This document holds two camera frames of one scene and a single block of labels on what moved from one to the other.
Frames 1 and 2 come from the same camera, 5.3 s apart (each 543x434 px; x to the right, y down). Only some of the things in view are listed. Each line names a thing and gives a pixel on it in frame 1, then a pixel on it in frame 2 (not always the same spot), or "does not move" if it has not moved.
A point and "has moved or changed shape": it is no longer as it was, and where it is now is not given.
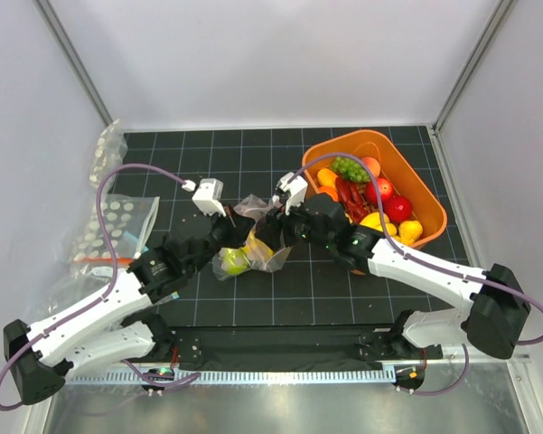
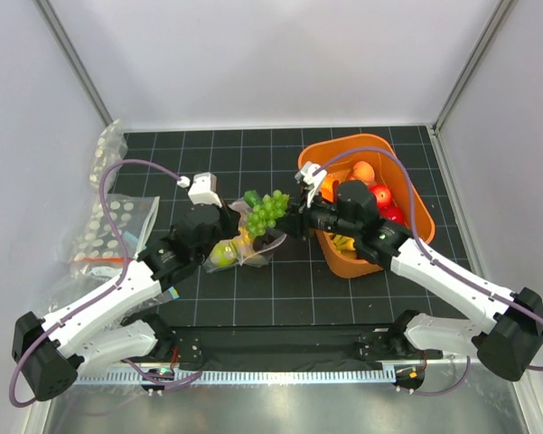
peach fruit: x=373 y=165 -> x=364 y=172
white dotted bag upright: x=109 y=155 does not move
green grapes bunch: x=351 y=168 has moved or changed shape
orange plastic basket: x=425 y=205 has moved or changed shape
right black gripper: x=269 y=233 -> x=295 y=222
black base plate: x=289 y=346 does not move
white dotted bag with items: x=128 y=220 does not move
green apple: x=234 y=260 has moved or changed shape
